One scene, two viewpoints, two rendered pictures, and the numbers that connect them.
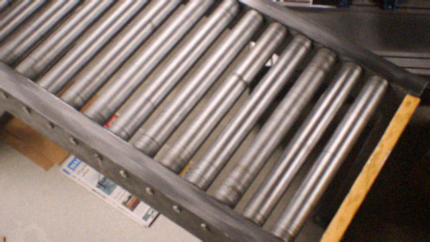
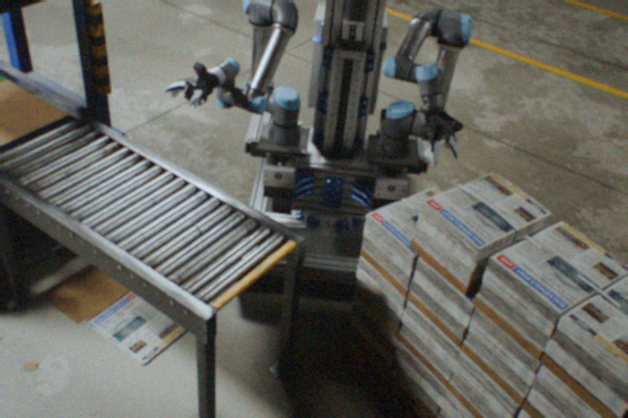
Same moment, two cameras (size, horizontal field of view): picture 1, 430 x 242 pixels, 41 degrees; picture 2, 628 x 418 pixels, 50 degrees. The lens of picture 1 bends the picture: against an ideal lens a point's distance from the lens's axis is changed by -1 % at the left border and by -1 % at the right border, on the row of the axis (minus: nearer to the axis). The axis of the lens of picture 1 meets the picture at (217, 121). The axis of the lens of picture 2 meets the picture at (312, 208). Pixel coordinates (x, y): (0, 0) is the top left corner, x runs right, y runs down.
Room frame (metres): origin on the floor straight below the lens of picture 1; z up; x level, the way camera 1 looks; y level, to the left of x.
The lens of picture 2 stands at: (-1.17, -0.57, 2.48)
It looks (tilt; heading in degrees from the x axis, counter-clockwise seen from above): 39 degrees down; 3
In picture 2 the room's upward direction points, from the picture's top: 6 degrees clockwise
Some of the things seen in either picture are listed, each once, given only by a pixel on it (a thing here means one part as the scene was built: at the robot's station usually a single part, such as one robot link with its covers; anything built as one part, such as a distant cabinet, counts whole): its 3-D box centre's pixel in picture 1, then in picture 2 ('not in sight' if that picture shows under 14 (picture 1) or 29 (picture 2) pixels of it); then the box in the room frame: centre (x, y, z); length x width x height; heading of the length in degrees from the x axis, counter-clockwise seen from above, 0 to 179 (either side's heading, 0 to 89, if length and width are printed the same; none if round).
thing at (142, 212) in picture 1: (130, 165); (139, 325); (0.87, 0.29, 0.01); 0.37 x 0.28 x 0.01; 61
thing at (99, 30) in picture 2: not in sight; (98, 49); (1.55, 0.62, 1.05); 0.05 x 0.05 x 0.45; 61
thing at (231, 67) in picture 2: not in sight; (226, 71); (1.20, -0.04, 1.21); 0.11 x 0.08 x 0.09; 157
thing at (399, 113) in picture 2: not in sight; (400, 118); (1.41, -0.77, 0.98); 0.13 x 0.12 x 0.14; 77
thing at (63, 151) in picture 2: not in sight; (56, 155); (1.08, 0.66, 0.77); 0.47 x 0.05 x 0.05; 151
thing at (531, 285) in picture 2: not in sight; (550, 287); (0.52, -1.29, 0.95); 0.38 x 0.29 x 0.23; 133
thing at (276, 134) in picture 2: not in sight; (285, 128); (1.39, -0.27, 0.87); 0.15 x 0.15 x 0.10
